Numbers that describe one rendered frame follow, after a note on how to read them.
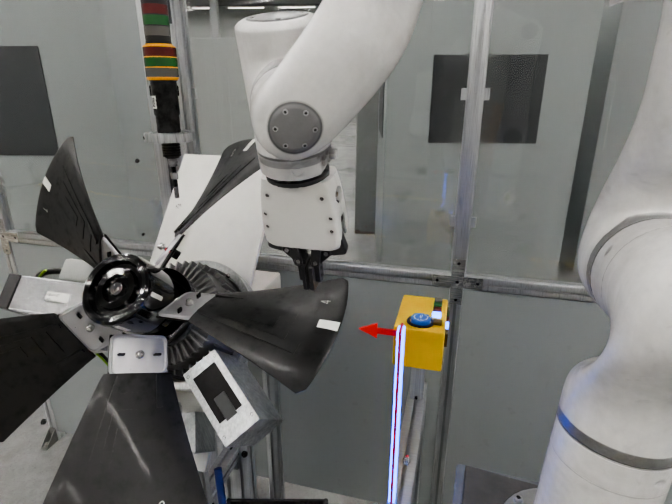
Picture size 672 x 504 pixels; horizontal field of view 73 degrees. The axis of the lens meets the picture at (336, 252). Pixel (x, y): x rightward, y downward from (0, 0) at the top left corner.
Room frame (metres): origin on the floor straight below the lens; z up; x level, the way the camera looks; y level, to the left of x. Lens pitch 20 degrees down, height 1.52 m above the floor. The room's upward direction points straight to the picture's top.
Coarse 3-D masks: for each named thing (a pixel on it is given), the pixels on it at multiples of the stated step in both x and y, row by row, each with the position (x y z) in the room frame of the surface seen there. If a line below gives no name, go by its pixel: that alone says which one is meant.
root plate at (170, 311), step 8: (184, 296) 0.71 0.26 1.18; (192, 296) 0.71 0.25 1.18; (208, 296) 0.71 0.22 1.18; (176, 304) 0.68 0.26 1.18; (184, 304) 0.68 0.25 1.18; (200, 304) 0.68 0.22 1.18; (160, 312) 0.65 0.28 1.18; (168, 312) 0.65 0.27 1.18; (176, 312) 0.65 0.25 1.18; (184, 312) 0.65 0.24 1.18; (192, 312) 0.65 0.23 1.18
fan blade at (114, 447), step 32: (128, 384) 0.60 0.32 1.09; (160, 384) 0.62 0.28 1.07; (96, 416) 0.55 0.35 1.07; (128, 416) 0.56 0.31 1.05; (160, 416) 0.59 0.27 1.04; (96, 448) 0.52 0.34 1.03; (128, 448) 0.53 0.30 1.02; (160, 448) 0.55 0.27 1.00; (64, 480) 0.49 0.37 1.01; (96, 480) 0.50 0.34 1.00; (128, 480) 0.51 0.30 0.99; (160, 480) 0.52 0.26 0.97; (192, 480) 0.54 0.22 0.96
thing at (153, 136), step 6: (150, 90) 0.69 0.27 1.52; (150, 132) 0.68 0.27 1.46; (156, 132) 0.68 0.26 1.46; (180, 132) 0.68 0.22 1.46; (186, 132) 0.68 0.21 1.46; (192, 132) 0.68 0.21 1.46; (144, 138) 0.66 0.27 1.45; (150, 138) 0.65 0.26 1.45; (156, 138) 0.65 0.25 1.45; (162, 138) 0.65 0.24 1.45; (168, 138) 0.65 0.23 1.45; (174, 138) 0.65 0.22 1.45; (180, 138) 0.65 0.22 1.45; (186, 138) 0.66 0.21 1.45; (192, 138) 0.67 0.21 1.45
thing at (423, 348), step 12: (408, 300) 0.93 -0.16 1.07; (420, 300) 0.93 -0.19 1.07; (432, 300) 0.93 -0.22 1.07; (444, 300) 0.93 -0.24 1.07; (408, 312) 0.87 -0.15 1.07; (420, 312) 0.87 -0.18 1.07; (444, 312) 0.87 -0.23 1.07; (396, 324) 0.82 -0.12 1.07; (408, 324) 0.82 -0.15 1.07; (432, 324) 0.81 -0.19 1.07; (444, 324) 0.82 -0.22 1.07; (396, 336) 0.81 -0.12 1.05; (408, 336) 0.80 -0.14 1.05; (420, 336) 0.79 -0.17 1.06; (432, 336) 0.79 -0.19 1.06; (444, 336) 0.79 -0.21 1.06; (408, 348) 0.80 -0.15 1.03; (420, 348) 0.79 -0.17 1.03; (432, 348) 0.79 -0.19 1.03; (408, 360) 0.80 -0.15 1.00; (420, 360) 0.79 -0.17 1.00; (432, 360) 0.79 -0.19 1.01
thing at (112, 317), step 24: (120, 264) 0.69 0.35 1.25; (144, 264) 0.67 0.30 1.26; (96, 288) 0.67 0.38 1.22; (144, 288) 0.64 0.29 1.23; (168, 288) 0.69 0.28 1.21; (192, 288) 0.75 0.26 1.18; (96, 312) 0.64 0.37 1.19; (120, 312) 0.63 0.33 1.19; (144, 312) 0.64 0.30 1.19; (168, 336) 0.69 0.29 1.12
